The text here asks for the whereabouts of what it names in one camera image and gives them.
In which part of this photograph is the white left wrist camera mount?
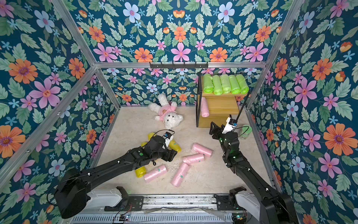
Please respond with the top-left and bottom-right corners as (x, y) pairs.
(162, 132), (173, 148)

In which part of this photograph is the green circuit board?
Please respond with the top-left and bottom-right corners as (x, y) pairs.
(118, 214), (130, 222)
(232, 213), (247, 224)

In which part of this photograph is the green circuit board right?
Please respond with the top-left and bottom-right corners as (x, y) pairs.
(232, 213), (247, 224)

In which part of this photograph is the green trash bag roll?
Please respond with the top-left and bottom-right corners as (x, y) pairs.
(229, 75), (241, 94)
(236, 74), (249, 94)
(203, 74), (214, 93)
(212, 75), (223, 96)
(220, 74), (232, 94)

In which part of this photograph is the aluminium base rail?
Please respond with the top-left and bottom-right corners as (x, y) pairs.
(57, 193), (301, 224)

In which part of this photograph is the upper green lidded jar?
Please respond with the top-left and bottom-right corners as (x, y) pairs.
(240, 125), (252, 139)

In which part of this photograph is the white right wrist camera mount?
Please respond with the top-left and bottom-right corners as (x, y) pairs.
(222, 117), (237, 134)

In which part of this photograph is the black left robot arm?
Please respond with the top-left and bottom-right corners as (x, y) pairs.
(54, 136), (177, 219)

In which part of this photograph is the green circuit board left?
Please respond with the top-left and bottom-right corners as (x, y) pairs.
(118, 214), (130, 222)

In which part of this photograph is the white plush bunny pink shirt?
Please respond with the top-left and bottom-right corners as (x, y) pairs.
(148, 93), (184, 129)

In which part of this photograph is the yellow trash bag roll large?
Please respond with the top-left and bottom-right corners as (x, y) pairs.
(135, 167), (147, 178)

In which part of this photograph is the wooden shelf black metal frame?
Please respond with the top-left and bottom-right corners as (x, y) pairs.
(196, 76), (250, 128)

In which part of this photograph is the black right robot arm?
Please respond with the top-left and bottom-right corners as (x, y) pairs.
(209, 122), (299, 224)

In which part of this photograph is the black hook rail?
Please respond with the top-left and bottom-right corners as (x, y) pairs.
(149, 62), (209, 69)

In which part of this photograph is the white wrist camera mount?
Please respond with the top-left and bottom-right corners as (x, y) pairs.
(222, 117), (237, 134)
(162, 132), (173, 148)

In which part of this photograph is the yellow trash bag roll right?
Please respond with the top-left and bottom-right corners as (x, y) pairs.
(169, 140), (182, 153)

